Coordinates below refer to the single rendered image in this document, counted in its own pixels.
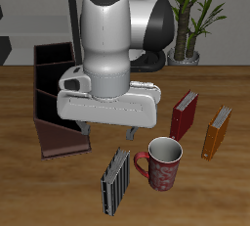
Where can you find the red book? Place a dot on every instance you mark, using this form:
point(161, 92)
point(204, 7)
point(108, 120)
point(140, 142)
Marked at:
point(184, 117)

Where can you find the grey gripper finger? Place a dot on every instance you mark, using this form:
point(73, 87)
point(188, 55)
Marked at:
point(84, 127)
point(131, 132)

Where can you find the black striped book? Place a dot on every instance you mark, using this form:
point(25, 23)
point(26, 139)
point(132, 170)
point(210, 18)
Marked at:
point(115, 184)

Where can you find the red patterned mug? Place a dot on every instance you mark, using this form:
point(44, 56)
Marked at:
point(162, 166)

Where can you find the green pot plant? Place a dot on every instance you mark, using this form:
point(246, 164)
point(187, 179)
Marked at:
point(188, 18)

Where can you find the orange book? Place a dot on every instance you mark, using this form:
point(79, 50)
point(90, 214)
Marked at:
point(215, 133)

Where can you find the dark brown desk caddy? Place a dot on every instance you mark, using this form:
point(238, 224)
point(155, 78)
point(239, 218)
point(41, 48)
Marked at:
point(53, 106)

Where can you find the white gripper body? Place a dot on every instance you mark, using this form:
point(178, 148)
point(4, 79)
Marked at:
point(110, 109)

